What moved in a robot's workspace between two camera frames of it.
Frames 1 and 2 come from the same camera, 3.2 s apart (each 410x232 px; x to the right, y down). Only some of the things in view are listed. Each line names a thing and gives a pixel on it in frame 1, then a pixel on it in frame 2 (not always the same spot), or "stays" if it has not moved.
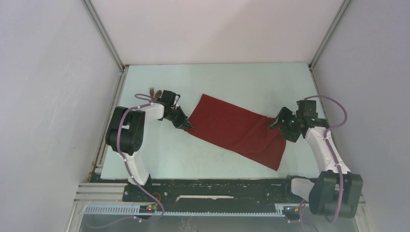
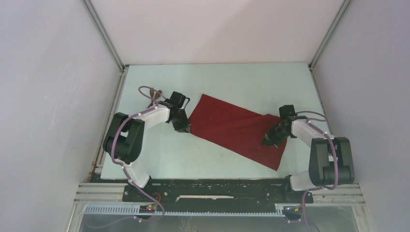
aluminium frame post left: [103, 35] stays
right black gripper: [285, 114] to [270, 139]
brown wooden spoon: [157, 94] stays
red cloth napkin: [242, 131] stays
